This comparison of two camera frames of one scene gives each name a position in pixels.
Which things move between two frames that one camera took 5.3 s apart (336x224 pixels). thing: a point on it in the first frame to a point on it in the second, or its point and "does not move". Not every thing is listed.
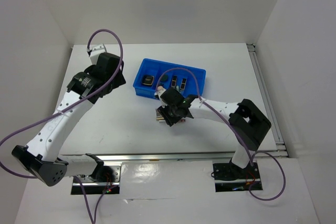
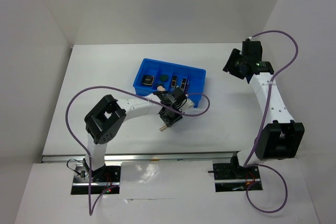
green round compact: (165, 78) does not move
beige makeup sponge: (160, 88) does not move
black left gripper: (120, 81) to (169, 121)
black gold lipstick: (174, 81) does not move
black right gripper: (169, 120) to (234, 55)
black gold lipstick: (183, 83) does not move
